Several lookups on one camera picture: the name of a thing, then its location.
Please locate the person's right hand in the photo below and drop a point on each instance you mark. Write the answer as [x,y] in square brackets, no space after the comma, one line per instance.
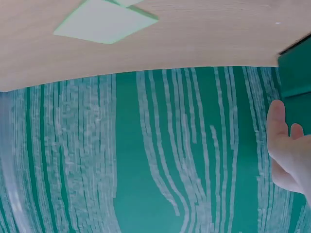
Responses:
[291,160]

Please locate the dark green box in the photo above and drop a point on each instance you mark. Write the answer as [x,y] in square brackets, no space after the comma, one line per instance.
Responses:
[296,72]

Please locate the large pale green square pad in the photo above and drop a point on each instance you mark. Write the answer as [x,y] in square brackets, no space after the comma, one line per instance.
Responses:
[104,21]

